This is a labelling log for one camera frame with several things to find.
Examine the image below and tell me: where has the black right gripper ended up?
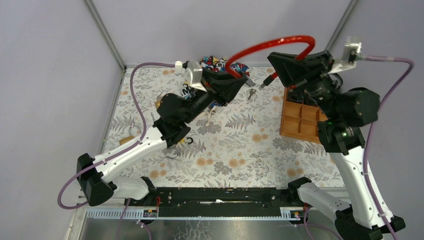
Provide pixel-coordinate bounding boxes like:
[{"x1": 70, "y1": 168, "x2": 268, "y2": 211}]
[{"x1": 266, "y1": 48, "x2": 339, "y2": 118}]

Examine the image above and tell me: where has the red cable lock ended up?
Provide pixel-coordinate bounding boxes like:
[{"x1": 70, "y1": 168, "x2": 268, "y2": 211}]
[{"x1": 224, "y1": 35, "x2": 317, "y2": 91}]

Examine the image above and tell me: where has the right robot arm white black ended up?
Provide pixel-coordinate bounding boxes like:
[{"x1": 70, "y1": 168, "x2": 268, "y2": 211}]
[{"x1": 268, "y1": 50, "x2": 406, "y2": 240}]

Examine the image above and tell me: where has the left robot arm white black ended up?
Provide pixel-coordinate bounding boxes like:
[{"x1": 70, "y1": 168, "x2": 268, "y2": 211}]
[{"x1": 77, "y1": 69, "x2": 248, "y2": 207}]

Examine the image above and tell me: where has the dark rolled fabric middle left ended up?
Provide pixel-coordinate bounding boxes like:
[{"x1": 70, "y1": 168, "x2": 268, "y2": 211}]
[{"x1": 286, "y1": 90, "x2": 306, "y2": 104}]

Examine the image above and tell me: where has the colourful comic print cloth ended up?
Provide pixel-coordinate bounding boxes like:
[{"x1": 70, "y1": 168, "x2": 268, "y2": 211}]
[{"x1": 182, "y1": 61, "x2": 249, "y2": 115}]

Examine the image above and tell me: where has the orange wooden compartment tray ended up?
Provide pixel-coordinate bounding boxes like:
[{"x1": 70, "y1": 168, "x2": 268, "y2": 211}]
[{"x1": 279, "y1": 90, "x2": 328, "y2": 144}]

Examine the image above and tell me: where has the yellow small padlock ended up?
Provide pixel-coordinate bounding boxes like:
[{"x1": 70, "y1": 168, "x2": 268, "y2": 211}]
[{"x1": 178, "y1": 137, "x2": 194, "y2": 145}]

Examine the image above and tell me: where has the brass padlock upper left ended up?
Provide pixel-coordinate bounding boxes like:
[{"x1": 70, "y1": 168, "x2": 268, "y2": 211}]
[{"x1": 154, "y1": 99, "x2": 163, "y2": 109}]

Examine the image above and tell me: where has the brass padlock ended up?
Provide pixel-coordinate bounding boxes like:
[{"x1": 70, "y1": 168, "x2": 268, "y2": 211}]
[
  {"x1": 119, "y1": 123, "x2": 135, "y2": 146},
  {"x1": 154, "y1": 99, "x2": 163, "y2": 109}
]

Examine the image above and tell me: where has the brass padlock far left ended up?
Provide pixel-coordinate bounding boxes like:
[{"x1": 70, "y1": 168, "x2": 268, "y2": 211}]
[{"x1": 119, "y1": 123, "x2": 135, "y2": 146}]

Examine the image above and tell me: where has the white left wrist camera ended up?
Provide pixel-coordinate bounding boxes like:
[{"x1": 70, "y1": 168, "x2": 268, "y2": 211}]
[{"x1": 185, "y1": 61, "x2": 207, "y2": 92}]

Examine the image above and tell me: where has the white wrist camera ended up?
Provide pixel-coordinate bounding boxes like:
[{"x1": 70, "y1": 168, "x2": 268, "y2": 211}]
[
  {"x1": 185, "y1": 61, "x2": 207, "y2": 92},
  {"x1": 328, "y1": 36, "x2": 362, "y2": 74}
]

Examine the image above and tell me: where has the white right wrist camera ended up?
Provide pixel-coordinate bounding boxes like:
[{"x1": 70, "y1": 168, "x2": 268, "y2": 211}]
[{"x1": 328, "y1": 36, "x2": 362, "y2": 74}]

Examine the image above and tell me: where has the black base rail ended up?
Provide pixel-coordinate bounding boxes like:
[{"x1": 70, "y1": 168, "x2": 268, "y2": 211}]
[{"x1": 124, "y1": 187, "x2": 308, "y2": 219}]

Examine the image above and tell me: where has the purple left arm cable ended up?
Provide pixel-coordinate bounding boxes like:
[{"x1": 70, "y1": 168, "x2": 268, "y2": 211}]
[{"x1": 57, "y1": 62, "x2": 178, "y2": 240}]

